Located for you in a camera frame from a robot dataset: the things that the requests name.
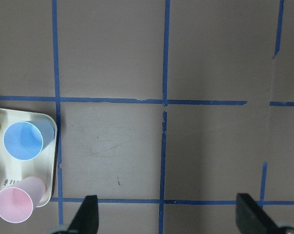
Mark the blue plastic cup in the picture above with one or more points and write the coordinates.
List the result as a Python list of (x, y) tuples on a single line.
[(25, 140)]

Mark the cream plastic tray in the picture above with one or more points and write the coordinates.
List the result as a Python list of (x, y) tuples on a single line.
[(43, 166)]

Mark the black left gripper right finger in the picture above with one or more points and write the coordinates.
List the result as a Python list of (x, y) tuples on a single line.
[(251, 219)]

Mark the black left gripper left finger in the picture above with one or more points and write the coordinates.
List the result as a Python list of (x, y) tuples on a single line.
[(86, 220)]

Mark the pink plastic cup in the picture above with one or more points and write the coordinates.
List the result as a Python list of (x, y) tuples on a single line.
[(17, 202)]

